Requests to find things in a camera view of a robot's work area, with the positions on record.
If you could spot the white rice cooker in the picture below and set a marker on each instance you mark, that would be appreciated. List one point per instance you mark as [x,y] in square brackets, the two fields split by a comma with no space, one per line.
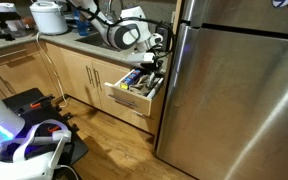
[49,20]

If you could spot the black stand bracket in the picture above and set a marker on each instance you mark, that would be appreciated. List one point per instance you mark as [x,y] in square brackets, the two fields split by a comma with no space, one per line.
[0,16]

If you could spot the steel kitchen sink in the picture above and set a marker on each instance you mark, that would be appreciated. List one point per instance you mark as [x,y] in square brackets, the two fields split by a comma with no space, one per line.
[92,40]

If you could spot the blue dish soap bottle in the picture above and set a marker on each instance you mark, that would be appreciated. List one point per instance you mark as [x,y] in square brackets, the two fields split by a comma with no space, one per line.
[82,26]

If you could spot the chrome sink faucet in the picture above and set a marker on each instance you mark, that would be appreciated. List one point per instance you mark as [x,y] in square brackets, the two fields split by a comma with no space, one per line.
[110,8]

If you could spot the grey metal utensils heap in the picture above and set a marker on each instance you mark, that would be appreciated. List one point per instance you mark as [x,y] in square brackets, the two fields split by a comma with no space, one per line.
[144,86]

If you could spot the black clamp orange tip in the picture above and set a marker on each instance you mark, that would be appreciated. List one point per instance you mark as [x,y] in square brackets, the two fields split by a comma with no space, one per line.
[35,105]
[54,128]

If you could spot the open wooden kitchen drawer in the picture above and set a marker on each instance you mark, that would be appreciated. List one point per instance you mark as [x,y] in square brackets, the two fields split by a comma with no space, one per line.
[130,100]

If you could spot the blue white fridge magnet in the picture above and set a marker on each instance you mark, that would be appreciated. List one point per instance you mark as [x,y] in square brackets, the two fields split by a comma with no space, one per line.
[282,2]

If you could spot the stainless steel refrigerator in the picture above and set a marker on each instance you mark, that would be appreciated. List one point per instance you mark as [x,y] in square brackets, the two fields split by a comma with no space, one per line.
[237,100]

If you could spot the blue cardboard box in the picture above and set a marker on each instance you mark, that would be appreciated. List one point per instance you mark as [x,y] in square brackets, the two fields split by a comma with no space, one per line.
[130,79]

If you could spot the white VR headset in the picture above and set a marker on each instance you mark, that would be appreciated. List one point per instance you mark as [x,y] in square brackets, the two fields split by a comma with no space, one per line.
[34,166]

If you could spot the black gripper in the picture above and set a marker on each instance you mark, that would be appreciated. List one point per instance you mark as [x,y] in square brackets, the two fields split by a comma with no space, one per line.
[156,68]

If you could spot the white plastic container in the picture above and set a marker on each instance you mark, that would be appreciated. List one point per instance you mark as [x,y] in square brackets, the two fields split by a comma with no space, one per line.
[0,6]

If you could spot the light wood cabinet door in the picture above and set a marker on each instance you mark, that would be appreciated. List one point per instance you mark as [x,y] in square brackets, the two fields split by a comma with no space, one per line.
[74,76]
[112,71]

